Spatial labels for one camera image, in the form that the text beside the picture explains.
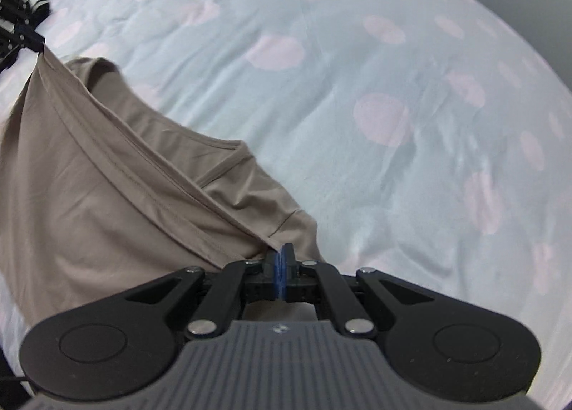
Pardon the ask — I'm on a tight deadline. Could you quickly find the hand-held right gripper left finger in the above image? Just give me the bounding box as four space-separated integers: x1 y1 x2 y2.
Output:
125 244 283 340

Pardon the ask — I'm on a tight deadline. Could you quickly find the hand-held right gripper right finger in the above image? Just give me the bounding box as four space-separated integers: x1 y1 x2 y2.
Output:
282 242 436 340

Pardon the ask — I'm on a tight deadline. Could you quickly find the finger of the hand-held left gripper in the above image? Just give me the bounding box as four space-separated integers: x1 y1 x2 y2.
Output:
0 0 48 53
0 32 23 73

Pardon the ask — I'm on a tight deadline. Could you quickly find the taupe shirt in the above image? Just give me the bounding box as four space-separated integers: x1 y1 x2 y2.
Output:
0 42 325 330

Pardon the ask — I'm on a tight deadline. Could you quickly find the pink polka dot bed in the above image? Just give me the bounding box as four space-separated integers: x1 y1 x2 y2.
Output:
0 0 572 410

